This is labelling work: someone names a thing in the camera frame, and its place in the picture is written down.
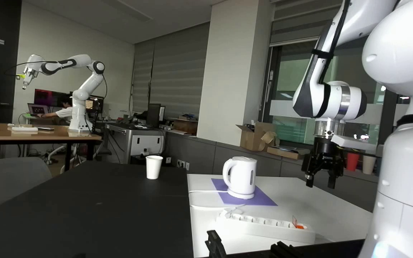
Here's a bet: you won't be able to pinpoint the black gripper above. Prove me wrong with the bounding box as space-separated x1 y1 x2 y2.
301 134 347 189

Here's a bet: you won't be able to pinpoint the red cup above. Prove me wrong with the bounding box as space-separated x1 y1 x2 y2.
343 151 362 173

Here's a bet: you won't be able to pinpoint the flat cardboard piece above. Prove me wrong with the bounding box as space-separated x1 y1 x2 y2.
265 144 301 161

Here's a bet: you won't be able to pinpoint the beige cup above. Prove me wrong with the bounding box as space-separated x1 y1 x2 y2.
362 154 377 176

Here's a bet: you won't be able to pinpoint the purple paper mat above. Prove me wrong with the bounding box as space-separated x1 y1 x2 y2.
210 176 278 207

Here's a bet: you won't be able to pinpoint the white power strip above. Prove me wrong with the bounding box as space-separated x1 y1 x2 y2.
220 210 308 232

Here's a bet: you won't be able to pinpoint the open cardboard box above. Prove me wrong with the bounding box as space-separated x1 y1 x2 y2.
235 121 280 153

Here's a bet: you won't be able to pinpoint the grey low partition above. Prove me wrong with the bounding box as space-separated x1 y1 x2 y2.
162 130 382 212

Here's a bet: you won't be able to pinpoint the white paper cup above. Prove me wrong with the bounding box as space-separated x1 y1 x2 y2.
144 153 165 181

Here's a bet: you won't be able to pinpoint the black computer tower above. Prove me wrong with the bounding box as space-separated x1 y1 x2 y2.
146 101 166 128

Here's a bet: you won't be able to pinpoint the grey window blinds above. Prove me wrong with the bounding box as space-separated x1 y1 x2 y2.
132 21 211 121

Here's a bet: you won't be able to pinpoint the grey metal cabinet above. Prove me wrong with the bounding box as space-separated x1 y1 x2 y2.
105 123 166 164

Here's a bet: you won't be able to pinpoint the black table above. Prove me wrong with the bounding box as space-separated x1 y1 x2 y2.
0 158 195 258

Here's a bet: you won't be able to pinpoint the person in white shirt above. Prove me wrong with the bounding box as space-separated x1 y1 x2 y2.
43 98 78 120

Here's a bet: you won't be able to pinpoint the black monitor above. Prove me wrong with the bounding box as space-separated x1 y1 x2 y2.
33 87 72 110

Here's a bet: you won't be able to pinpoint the wooden table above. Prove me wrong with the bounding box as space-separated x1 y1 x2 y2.
0 121 103 173

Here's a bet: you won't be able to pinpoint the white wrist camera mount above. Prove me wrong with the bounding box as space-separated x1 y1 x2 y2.
331 133 350 147

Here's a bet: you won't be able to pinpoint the black clamp mount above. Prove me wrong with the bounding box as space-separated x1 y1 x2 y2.
204 227 230 258

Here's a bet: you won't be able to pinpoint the white wall outlet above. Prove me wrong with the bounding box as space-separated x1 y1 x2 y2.
175 157 192 171

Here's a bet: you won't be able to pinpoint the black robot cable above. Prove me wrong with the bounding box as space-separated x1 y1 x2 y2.
311 0 353 61

